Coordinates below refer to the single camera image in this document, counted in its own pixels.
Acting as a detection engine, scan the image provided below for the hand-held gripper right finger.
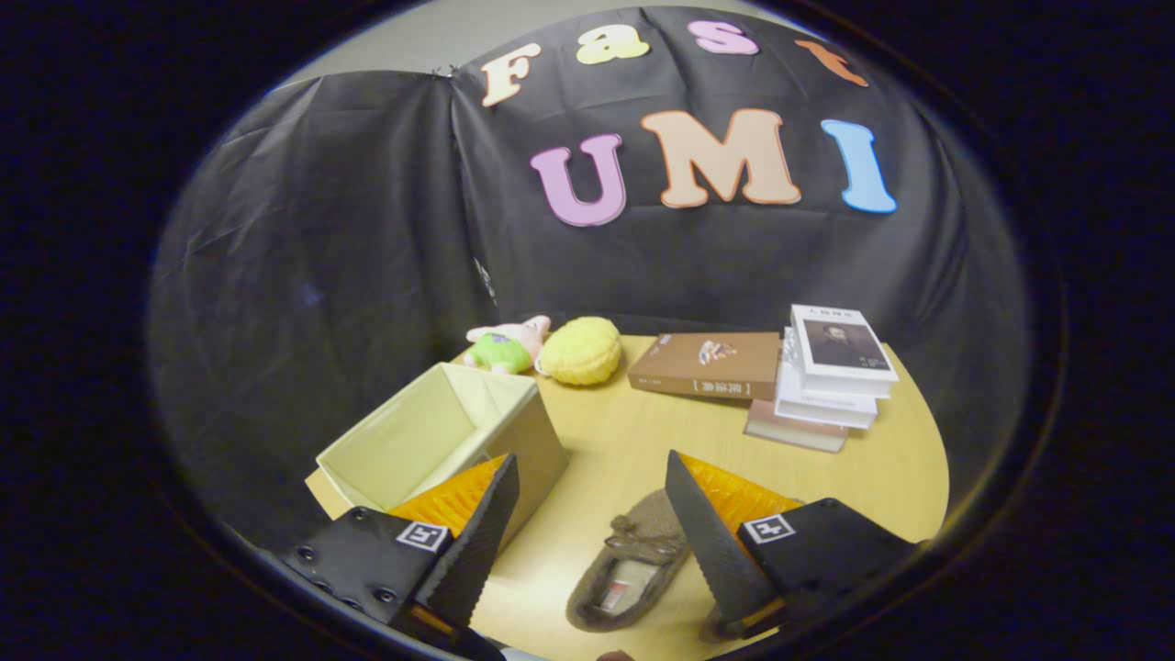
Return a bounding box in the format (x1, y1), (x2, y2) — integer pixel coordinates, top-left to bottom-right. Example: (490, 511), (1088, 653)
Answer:
(665, 449), (919, 641)

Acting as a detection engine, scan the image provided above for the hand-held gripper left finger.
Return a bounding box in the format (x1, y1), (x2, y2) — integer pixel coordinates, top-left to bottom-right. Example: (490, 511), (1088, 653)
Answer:
(280, 453), (521, 655)

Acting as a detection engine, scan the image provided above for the beige fabric storage box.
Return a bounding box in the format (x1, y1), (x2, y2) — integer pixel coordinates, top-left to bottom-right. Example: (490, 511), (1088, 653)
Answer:
(306, 362), (570, 552)

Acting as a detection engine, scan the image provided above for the pale pink book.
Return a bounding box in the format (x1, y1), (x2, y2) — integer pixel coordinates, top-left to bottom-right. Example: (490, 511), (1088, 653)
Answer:
(744, 398), (848, 454)

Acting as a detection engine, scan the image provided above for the plain white book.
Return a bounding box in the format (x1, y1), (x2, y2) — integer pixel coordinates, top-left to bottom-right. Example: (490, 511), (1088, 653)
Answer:
(774, 353), (879, 431)

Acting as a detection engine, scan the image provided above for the brown hardcover book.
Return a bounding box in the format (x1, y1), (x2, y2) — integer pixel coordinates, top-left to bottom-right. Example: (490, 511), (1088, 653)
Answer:
(628, 331), (784, 402)

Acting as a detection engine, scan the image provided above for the pink and green plush toy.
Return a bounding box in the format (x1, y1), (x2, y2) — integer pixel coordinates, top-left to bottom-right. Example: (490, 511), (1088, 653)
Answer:
(464, 315), (553, 376)

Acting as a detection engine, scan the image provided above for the yellow knitted plush ball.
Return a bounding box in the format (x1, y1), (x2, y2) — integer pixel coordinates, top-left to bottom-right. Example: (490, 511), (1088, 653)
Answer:
(537, 317), (624, 387)

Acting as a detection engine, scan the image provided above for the white book with portrait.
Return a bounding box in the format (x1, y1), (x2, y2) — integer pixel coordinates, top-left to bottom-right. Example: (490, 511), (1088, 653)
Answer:
(789, 304), (901, 398)

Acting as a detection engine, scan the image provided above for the black backdrop cloth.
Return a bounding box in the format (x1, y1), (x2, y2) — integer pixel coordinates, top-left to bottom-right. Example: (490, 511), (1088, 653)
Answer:
(147, 7), (1029, 552)

